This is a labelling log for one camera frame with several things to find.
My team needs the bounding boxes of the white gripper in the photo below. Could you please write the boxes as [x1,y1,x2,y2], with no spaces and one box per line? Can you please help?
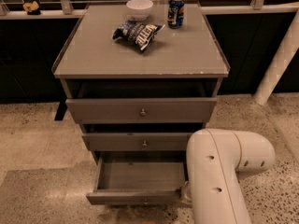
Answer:
[180,181,192,205]

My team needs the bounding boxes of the grey bottom drawer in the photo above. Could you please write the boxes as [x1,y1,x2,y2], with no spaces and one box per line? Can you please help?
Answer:
[86,151,188,205]

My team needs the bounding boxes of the grey drawer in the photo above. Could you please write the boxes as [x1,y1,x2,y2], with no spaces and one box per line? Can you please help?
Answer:
[86,151,188,205]
[82,133,192,151]
[66,97,216,124]

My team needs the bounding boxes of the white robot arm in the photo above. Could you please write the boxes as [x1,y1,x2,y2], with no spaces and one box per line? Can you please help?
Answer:
[182,129,275,224]

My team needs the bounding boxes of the grey middle drawer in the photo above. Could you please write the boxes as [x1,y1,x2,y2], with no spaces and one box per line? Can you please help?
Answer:
[82,133,192,151]

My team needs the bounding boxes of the grey top drawer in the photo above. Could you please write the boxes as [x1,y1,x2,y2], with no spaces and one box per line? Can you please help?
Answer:
[66,97,216,124]

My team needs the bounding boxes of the grey drawer cabinet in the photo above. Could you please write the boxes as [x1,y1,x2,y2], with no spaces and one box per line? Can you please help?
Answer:
[50,3,231,174]

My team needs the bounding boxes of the blue chip bag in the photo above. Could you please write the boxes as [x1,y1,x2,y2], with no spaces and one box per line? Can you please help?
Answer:
[112,20,164,52]

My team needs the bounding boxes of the white diagonal pipe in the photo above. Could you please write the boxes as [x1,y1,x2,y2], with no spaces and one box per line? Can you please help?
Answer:
[253,10,299,105]

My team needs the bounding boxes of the blue soda can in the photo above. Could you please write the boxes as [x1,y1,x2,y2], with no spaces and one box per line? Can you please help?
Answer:
[167,0,185,29]

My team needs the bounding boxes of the white bowl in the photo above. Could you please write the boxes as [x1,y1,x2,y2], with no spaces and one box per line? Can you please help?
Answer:
[126,0,153,21]

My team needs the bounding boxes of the yellow object on ledge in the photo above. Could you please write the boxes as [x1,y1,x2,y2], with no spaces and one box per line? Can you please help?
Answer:
[22,1,40,15]

